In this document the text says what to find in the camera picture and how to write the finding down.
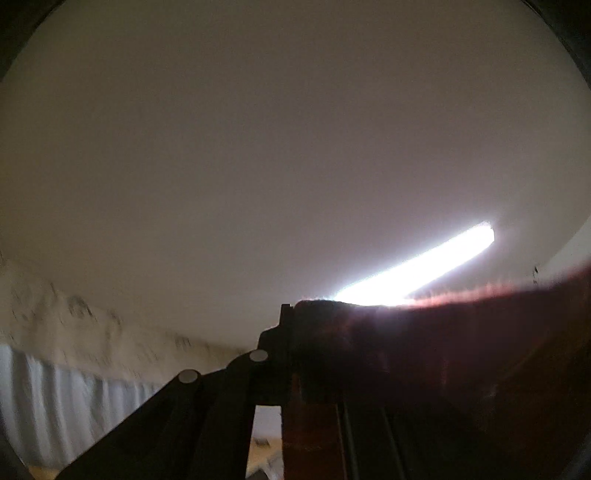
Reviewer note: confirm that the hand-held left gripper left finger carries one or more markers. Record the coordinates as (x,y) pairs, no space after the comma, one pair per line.
(271,369)

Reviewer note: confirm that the white curtain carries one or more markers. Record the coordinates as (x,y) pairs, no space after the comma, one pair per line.
(60,401)

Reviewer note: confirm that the ceiling tube light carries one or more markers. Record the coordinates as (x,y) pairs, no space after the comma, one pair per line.
(415,267)

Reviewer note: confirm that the red plaid garment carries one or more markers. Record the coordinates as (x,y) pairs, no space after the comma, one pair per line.
(438,360)

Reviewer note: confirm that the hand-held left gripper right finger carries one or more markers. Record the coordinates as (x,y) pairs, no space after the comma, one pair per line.
(364,443)

